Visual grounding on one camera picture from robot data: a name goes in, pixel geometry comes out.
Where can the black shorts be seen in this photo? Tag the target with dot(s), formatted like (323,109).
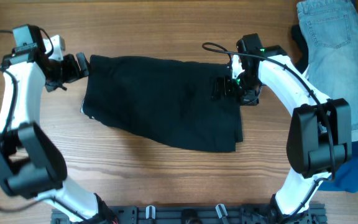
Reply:
(167,101)

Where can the light blue denim shorts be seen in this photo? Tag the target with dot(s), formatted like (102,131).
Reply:
(330,29)

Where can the black garment under jeans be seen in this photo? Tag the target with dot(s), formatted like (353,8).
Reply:
(300,41)

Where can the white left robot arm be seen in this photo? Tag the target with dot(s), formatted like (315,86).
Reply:
(31,166)

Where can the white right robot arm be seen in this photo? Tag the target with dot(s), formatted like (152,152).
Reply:
(319,138)

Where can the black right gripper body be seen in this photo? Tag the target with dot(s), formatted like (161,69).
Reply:
(243,88)

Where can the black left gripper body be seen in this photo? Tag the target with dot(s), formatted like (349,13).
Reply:
(66,71)

